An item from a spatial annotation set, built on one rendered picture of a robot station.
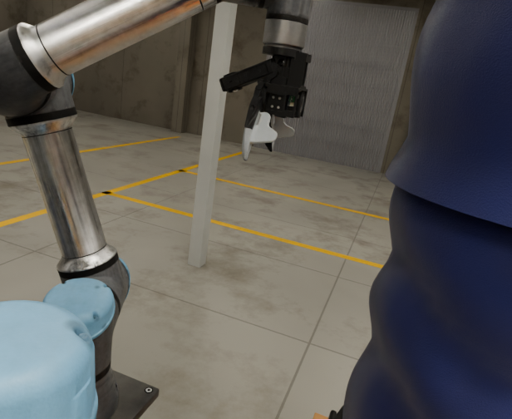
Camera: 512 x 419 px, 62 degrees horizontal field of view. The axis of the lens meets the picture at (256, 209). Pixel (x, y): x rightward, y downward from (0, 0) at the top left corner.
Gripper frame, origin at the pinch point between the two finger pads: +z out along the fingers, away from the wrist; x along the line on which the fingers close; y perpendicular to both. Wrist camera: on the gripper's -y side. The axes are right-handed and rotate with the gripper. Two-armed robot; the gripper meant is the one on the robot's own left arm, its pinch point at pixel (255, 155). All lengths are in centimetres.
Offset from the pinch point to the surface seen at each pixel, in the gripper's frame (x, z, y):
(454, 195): -47, -9, 30
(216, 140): 239, 39, -115
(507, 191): -48, -10, 33
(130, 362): 102, 152, -91
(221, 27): 235, -46, -121
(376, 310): -41.3, 3.8, 27.5
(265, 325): 182, 152, -35
